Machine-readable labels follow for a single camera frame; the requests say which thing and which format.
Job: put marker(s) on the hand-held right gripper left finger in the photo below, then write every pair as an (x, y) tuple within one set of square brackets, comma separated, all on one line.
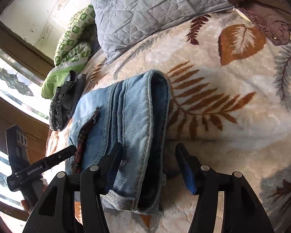
[(114, 166)]

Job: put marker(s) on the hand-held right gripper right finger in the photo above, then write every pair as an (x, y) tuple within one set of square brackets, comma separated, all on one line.
[(189, 177)]

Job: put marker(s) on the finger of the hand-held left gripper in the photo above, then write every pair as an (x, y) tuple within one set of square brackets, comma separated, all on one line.
[(60, 155)]

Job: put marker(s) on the light blue denim pants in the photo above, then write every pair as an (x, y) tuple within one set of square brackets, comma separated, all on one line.
[(131, 116)]

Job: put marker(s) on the dark grey folded jeans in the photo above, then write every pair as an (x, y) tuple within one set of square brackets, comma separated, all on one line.
[(63, 102)]

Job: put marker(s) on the stained glass wooden door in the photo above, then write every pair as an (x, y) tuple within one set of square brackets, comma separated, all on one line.
[(17, 85)]

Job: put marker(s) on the leaf print cream blanket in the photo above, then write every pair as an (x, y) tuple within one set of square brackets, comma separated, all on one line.
[(232, 131)]

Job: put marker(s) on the green patterned quilt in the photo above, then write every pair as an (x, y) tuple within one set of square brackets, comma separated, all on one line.
[(70, 43)]

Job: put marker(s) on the grey quilted pillow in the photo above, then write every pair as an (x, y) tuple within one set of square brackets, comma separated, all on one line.
[(145, 14)]

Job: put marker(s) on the brown embroidered pillow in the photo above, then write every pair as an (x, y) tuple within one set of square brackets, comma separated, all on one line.
[(259, 2)]

